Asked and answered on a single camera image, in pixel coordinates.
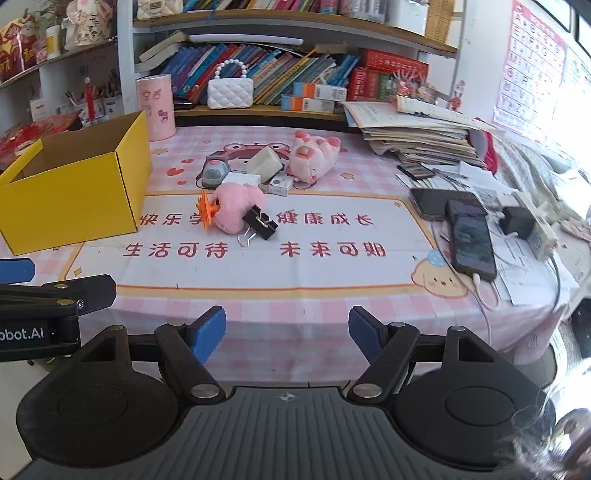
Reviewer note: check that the white plush doll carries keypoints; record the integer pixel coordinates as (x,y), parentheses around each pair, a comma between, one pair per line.
(87,23)

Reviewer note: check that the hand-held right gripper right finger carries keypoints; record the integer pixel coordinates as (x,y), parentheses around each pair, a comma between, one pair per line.
(364,332)

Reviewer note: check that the red tassel pen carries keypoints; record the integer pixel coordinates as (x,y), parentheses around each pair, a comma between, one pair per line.
(87,99)

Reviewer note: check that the grey stapler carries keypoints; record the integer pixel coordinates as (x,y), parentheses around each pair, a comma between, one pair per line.
(213,173)

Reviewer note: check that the pink fluffy plush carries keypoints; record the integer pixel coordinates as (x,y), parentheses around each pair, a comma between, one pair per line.
(235,203)

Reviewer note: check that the white jar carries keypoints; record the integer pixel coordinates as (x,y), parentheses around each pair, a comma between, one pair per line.
(53,41)

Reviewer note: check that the red printed bag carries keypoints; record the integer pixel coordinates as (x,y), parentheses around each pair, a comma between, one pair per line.
(18,50)

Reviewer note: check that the red paper packets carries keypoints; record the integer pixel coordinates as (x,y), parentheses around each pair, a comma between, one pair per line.
(37,134)

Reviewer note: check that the black smartphone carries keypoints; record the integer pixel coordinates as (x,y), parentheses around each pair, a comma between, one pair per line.
(471,240)

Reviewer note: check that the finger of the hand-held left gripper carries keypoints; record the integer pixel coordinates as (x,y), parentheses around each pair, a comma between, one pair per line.
(92,290)
(16,271)

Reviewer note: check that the orange plastic flower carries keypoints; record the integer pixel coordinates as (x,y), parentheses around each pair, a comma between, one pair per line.
(205,210)

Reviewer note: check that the white cat-print small box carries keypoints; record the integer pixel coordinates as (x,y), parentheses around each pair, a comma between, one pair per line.
(280,184)

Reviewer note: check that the red cloth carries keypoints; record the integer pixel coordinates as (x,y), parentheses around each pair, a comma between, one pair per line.
(485,147)

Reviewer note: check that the black binder clip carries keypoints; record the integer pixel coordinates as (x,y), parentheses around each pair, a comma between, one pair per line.
(261,221)

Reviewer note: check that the row of colourful books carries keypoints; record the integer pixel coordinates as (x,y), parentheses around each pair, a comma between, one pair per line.
(277,69)

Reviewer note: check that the white power strip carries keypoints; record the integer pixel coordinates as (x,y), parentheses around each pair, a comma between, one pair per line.
(540,230)

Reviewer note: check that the yellow cardboard box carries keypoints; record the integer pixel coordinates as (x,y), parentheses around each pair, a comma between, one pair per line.
(69,203)

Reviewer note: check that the red boxed book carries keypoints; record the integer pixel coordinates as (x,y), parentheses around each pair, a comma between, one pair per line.
(392,62)

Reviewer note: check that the stack of papers and booklets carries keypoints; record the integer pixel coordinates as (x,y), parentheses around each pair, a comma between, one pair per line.
(415,134)

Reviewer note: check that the dark smartphone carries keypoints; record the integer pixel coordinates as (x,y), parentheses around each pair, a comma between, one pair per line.
(429,201)

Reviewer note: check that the pink printed desk mat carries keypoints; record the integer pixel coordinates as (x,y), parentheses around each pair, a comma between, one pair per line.
(323,277)

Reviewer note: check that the plain white small box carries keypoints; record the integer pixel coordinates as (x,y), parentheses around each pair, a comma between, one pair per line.
(240,180)

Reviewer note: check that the pink cylindrical container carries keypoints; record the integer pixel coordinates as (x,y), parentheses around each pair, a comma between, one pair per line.
(154,106)

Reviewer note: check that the alphabet wall poster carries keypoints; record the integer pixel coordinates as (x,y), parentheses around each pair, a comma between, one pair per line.
(531,69)

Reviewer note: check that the beige knitted blanket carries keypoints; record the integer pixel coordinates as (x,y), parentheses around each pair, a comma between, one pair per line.
(526,161)

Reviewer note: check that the red dictionary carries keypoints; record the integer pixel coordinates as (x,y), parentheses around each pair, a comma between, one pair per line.
(358,83)

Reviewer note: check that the pink plush pig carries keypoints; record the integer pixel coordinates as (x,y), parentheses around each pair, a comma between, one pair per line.
(309,157)

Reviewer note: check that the black charger plug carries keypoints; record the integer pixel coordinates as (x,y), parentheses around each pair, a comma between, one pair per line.
(517,221)

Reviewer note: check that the beige book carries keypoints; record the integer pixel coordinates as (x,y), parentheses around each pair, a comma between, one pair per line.
(161,46)

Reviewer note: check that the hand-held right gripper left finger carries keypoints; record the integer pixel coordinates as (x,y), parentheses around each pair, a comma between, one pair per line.
(210,332)

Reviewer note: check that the white quilted pouch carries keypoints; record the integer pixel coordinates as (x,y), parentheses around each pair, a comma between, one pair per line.
(159,7)

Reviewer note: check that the orange blue carton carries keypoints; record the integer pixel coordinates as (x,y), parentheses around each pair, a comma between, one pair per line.
(307,104)
(318,91)

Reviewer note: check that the white sponge block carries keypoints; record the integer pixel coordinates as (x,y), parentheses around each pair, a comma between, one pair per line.
(263,161)

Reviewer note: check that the row of thin books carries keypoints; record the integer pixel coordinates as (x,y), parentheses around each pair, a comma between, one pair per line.
(249,4)

